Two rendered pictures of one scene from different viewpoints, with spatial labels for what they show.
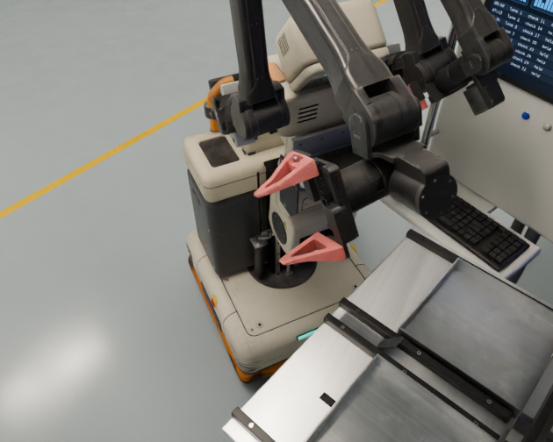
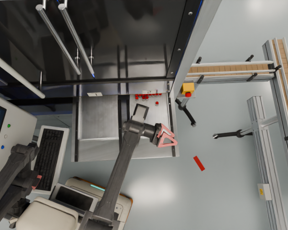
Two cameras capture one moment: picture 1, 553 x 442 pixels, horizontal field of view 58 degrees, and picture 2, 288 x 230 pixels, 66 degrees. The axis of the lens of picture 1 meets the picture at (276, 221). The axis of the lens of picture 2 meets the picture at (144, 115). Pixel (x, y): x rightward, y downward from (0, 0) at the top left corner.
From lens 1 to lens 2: 0.80 m
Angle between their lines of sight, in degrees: 56
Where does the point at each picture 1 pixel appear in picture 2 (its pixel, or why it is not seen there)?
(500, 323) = (91, 116)
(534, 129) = (6, 141)
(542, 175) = (19, 133)
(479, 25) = (19, 158)
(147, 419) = (166, 218)
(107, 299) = not seen: outside the picture
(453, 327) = (103, 126)
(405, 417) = not seen: hidden behind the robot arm
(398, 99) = (131, 124)
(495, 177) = not seen: hidden behind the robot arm
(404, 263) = (90, 154)
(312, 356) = (143, 153)
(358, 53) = (129, 143)
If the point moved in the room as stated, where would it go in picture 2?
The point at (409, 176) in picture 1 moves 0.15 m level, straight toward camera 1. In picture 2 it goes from (144, 113) to (176, 98)
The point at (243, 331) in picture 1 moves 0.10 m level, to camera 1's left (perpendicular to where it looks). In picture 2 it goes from (123, 210) to (131, 219)
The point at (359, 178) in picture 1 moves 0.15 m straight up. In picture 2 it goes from (149, 127) to (151, 118)
